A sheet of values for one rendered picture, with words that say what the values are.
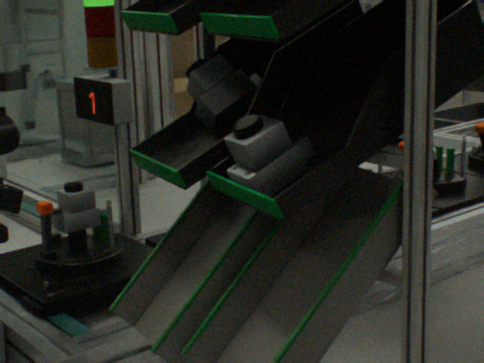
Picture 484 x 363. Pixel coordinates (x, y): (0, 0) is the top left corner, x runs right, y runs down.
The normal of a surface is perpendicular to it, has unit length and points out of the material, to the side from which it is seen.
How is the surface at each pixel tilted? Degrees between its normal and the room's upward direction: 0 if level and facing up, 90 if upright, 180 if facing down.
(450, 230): 90
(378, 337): 0
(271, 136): 90
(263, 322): 45
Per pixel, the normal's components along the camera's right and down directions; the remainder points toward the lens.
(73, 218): 0.60, 0.15
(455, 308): -0.04, -0.97
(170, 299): -0.66, -0.59
